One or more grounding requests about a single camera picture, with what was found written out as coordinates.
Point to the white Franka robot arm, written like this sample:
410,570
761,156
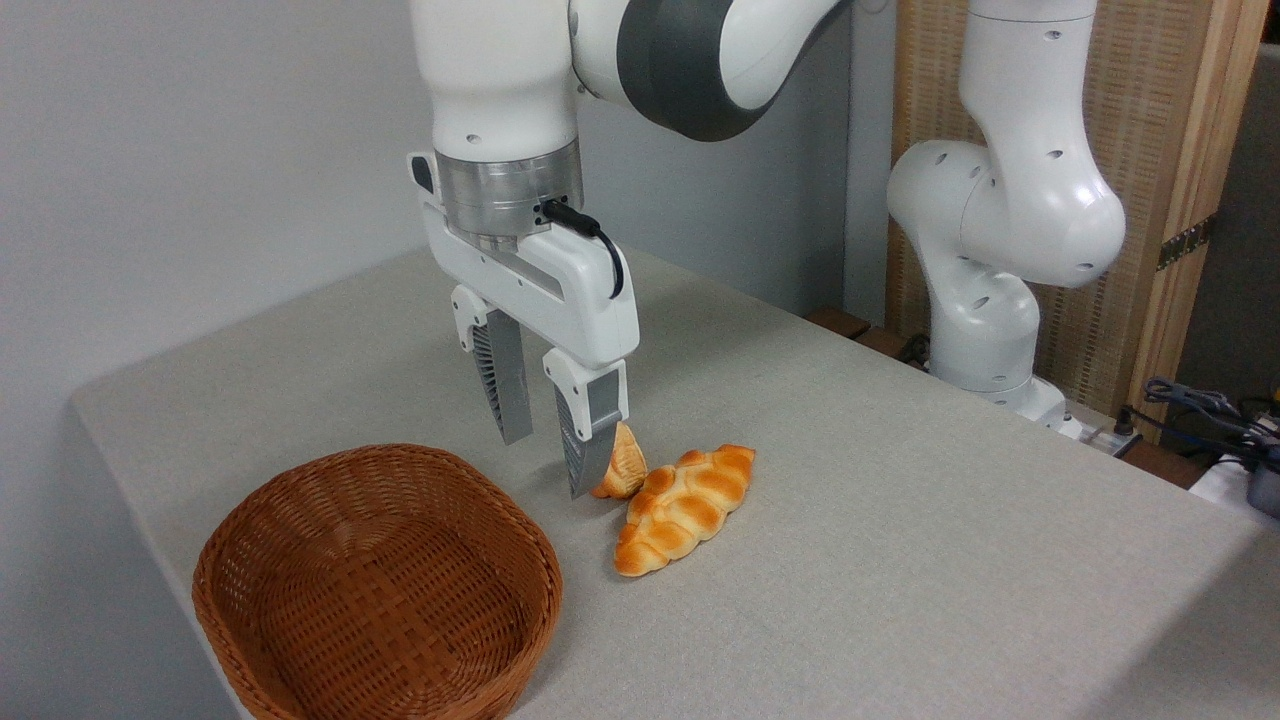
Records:
1000,200

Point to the brown wooden board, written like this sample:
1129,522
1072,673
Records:
885,345
1165,465
838,322

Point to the small golden bread roll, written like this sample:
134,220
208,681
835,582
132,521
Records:
630,468

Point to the wooden woven folding screen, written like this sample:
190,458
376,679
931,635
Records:
1135,100

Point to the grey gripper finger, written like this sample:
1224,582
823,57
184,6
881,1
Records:
510,383
597,413

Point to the brown wicker basket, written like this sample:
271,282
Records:
380,600

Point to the braided golden bread loaf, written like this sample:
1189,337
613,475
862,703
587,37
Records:
680,510

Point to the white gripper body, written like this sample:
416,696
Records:
567,293

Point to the dark metal screen hinge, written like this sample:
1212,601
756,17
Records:
1185,243

